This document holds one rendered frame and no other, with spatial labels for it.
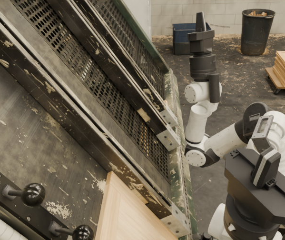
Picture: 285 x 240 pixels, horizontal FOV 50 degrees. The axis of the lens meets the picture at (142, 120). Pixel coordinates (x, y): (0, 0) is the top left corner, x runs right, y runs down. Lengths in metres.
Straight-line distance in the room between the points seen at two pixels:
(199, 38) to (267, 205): 0.67
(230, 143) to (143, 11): 3.79
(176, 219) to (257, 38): 4.43
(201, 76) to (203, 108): 0.15
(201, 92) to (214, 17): 5.25
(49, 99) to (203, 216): 1.83
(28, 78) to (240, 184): 0.61
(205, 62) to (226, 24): 5.31
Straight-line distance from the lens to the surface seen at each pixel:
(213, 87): 1.03
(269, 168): 0.41
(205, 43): 1.03
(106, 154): 0.94
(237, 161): 0.48
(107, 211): 0.88
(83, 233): 0.56
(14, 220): 0.63
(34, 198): 0.50
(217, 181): 2.75
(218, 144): 1.15
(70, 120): 0.89
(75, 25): 1.33
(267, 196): 0.45
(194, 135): 1.15
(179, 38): 5.20
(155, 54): 2.38
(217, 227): 0.61
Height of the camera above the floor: 1.89
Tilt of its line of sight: 33 degrees down
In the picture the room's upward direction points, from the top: 3 degrees counter-clockwise
